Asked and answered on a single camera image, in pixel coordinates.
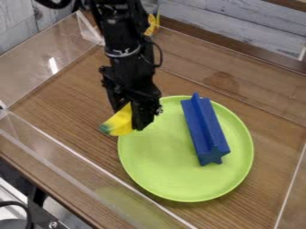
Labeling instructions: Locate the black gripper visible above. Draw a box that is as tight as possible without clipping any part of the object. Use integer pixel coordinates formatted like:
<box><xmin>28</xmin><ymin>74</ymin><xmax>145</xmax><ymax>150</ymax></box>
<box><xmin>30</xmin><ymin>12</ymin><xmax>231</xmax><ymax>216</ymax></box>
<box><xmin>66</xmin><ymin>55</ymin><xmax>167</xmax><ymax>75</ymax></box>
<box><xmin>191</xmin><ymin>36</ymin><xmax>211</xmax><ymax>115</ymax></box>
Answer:
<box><xmin>98</xmin><ymin>52</ymin><xmax>163</xmax><ymax>131</ymax></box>

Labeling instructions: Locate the yellow toy banana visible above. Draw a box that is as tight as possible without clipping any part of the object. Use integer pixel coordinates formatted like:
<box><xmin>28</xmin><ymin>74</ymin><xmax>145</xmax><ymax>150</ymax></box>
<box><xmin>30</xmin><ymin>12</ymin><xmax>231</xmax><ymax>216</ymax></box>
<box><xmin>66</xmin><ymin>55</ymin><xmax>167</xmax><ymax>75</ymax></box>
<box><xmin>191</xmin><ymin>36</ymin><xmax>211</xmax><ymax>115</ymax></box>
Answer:
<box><xmin>98</xmin><ymin>104</ymin><xmax>132</xmax><ymax>136</ymax></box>

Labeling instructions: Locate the green round plate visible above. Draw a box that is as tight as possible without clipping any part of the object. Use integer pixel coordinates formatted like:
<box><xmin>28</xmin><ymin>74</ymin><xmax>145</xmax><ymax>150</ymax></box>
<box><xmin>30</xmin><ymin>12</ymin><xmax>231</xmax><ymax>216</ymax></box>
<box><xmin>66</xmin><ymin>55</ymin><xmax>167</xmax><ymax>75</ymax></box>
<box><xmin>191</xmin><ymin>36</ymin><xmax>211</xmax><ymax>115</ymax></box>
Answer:
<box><xmin>117</xmin><ymin>96</ymin><xmax>255</xmax><ymax>202</ymax></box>

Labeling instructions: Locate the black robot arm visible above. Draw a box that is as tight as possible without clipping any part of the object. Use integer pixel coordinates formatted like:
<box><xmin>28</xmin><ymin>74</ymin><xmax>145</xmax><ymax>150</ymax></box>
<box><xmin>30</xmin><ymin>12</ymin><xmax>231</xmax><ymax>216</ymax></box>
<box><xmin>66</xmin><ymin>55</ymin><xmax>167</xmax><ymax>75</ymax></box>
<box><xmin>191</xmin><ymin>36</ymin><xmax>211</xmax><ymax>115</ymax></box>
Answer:
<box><xmin>86</xmin><ymin>0</ymin><xmax>164</xmax><ymax>131</ymax></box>

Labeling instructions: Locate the yellow labelled tin can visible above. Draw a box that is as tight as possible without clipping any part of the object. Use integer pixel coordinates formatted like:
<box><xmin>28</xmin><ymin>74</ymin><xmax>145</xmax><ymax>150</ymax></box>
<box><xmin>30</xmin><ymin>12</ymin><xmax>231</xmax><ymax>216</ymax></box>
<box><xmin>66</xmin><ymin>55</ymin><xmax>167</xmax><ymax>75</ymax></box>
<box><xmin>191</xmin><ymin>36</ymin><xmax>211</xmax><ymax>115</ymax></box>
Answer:
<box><xmin>141</xmin><ymin>0</ymin><xmax>160</xmax><ymax>36</ymax></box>

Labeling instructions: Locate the clear acrylic corner bracket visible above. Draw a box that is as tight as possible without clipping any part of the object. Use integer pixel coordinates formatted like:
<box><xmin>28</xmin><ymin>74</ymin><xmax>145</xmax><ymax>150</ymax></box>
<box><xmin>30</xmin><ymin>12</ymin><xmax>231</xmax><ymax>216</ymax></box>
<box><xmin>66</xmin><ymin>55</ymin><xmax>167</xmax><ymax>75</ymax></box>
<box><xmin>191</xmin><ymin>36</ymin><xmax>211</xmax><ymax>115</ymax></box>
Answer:
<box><xmin>74</xmin><ymin>10</ymin><xmax>105</xmax><ymax>46</ymax></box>

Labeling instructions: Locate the clear acrylic front wall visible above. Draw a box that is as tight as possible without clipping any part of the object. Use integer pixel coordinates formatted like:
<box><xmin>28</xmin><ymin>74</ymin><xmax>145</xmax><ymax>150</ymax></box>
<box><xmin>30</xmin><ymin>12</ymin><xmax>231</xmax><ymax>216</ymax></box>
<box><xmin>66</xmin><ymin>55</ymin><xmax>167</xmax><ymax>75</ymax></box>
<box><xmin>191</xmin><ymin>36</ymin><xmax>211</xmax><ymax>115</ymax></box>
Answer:
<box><xmin>0</xmin><ymin>101</ymin><xmax>197</xmax><ymax>229</ymax></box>

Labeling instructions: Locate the black metal table bracket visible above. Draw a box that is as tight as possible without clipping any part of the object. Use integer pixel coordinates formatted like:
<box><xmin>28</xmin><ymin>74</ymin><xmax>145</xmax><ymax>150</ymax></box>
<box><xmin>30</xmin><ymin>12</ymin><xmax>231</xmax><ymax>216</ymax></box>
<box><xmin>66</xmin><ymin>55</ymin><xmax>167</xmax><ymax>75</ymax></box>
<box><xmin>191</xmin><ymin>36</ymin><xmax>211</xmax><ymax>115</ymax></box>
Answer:
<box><xmin>29</xmin><ymin>206</ymin><xmax>69</xmax><ymax>229</ymax></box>

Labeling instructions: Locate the black cable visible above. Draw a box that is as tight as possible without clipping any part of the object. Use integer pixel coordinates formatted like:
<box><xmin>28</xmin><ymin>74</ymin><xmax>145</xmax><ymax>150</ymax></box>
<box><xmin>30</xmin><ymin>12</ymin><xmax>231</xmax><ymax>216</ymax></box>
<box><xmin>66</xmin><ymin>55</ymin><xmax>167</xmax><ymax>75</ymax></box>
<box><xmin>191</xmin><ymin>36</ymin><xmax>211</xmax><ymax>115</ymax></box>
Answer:
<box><xmin>0</xmin><ymin>200</ymin><xmax>34</xmax><ymax>229</ymax></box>

